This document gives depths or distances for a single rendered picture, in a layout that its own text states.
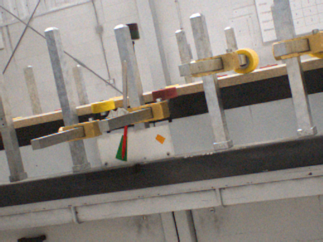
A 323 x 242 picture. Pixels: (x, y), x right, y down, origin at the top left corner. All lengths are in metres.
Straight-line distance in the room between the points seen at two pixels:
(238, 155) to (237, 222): 0.40
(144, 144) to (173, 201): 0.20
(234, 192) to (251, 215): 0.26
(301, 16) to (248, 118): 7.07
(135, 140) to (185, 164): 0.18
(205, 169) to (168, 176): 0.12
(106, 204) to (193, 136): 0.36
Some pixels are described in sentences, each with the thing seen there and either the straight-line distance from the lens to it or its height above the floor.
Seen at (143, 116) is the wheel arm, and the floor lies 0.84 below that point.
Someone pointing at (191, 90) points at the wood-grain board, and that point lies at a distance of 2.17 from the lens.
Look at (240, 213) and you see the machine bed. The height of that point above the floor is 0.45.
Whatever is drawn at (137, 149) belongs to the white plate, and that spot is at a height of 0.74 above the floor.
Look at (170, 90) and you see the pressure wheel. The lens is 2.10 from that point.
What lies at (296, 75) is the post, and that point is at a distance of 1.85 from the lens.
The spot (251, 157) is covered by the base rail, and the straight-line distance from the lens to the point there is 1.89.
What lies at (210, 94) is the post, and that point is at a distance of 1.92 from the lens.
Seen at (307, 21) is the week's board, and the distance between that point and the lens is 9.14.
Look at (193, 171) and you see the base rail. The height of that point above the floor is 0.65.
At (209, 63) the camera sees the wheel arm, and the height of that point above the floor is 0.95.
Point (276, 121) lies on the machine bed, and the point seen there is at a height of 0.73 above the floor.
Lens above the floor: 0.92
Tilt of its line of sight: 3 degrees down
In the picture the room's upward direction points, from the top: 12 degrees counter-clockwise
